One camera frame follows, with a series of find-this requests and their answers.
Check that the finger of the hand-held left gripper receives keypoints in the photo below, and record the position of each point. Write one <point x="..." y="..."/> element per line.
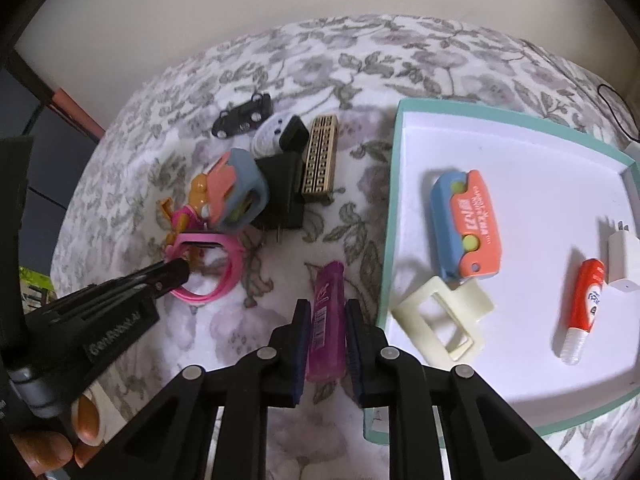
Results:
<point x="150" y="280"/>

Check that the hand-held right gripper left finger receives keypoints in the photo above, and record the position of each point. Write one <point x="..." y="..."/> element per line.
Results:
<point x="300" y="350"/>

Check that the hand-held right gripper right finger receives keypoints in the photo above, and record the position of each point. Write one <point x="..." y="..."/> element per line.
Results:
<point x="355" y="350"/>

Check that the purple tube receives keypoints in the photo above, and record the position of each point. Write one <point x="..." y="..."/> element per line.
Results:
<point x="326" y="320"/>

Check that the pink watch band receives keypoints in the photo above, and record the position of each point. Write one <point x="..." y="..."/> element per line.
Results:
<point x="231" y="267"/>

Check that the orange and pink doll toy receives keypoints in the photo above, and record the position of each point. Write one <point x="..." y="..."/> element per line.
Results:
<point x="199" y="192"/>

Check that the cream hair claw clip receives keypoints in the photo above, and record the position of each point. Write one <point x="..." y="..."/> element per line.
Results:
<point x="477" y="300"/>

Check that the black power adapter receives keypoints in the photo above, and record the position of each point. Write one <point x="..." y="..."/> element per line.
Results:
<point x="282" y="195"/>

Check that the orange and blue fidget toy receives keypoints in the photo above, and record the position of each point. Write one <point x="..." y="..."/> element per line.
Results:
<point x="475" y="220"/>

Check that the gold harmonica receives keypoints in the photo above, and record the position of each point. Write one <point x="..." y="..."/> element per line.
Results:
<point x="320" y="160"/>

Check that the teal tray with white inside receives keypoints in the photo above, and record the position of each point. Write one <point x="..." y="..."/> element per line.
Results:
<point x="525" y="200"/>

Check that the orange and white glue stick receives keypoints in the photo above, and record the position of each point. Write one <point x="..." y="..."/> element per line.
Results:
<point x="587" y="295"/>

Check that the white charger plug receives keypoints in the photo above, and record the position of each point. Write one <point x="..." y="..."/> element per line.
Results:
<point x="622" y="260"/>

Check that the person's left hand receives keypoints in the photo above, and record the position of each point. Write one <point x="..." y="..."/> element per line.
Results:
<point x="40" y="452"/>

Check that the green printed package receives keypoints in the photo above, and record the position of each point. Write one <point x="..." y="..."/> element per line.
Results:
<point x="35" y="285"/>

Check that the black toy car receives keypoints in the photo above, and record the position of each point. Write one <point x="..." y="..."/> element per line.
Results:
<point x="240" y="116"/>

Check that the dark cabinet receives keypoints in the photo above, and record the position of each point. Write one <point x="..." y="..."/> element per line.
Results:
<point x="40" y="125"/>

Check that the white smartwatch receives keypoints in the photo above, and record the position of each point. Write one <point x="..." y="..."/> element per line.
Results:
<point x="270" y="132"/>

